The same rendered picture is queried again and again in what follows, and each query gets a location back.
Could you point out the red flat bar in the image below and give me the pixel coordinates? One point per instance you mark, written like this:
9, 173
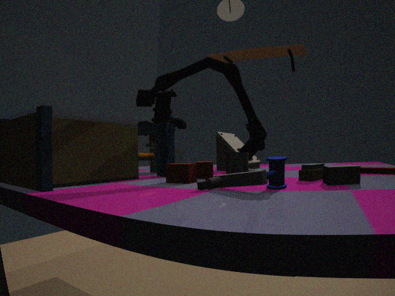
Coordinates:
378, 170

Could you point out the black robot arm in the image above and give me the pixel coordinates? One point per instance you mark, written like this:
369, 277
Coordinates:
145, 98

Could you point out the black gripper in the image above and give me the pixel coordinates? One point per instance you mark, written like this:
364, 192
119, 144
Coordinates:
162, 114

